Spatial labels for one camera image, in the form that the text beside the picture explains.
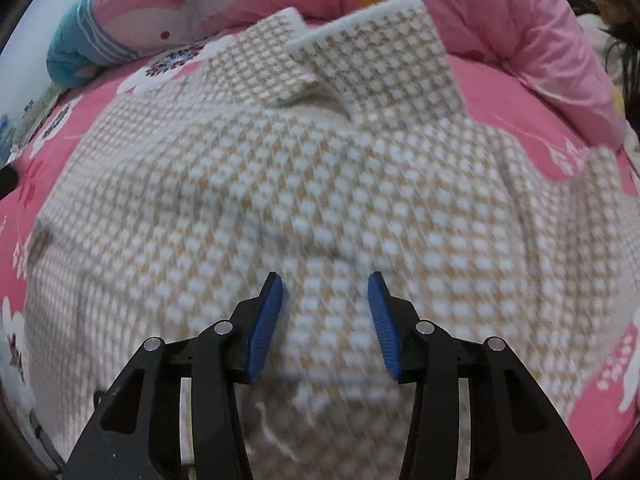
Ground beige white checked coat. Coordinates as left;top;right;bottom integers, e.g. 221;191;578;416
25;0;633;480

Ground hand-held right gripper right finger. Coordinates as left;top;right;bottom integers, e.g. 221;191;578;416
367;270;593;480

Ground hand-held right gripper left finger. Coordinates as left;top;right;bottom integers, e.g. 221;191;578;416
62;271;285;480

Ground pink printed quilt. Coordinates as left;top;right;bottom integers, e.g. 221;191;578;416
46;0;628;151

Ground green patterned mat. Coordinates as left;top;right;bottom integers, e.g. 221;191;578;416
10;82;71;156

